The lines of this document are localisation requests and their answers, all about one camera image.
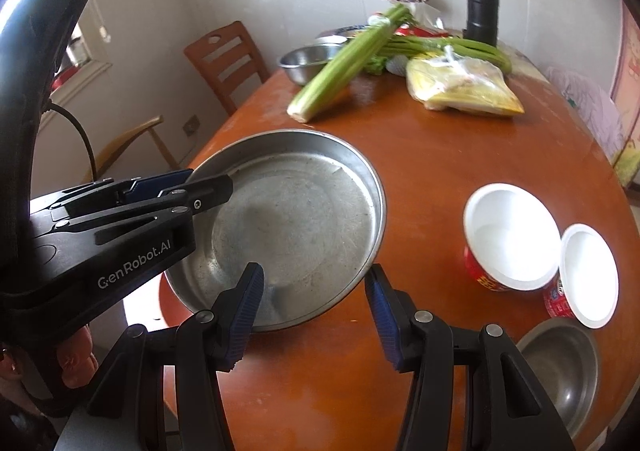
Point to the person's hand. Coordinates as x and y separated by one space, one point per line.
76 359

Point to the yellow noodle bag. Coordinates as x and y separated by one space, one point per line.
461 83

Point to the shallow steel pan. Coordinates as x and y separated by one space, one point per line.
307 206

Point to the pink cloth on chair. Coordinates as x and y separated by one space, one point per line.
596 109

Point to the red instant noodle bowl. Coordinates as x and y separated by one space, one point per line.
512 242

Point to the small steel bowl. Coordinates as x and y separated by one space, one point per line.
304 63

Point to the pink cartoon folding screen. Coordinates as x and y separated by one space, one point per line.
625 94

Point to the curved wooden armchair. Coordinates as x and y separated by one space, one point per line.
113 151

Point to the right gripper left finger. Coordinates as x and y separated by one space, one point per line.
123 407

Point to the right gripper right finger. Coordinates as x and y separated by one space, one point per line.
506 407

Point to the black thermos flask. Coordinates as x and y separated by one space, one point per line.
482 21

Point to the brown wooden chair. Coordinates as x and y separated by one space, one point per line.
225 58

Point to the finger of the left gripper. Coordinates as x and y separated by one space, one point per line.
194 196
99 196

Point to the large steel bowl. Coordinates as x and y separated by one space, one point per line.
565 358

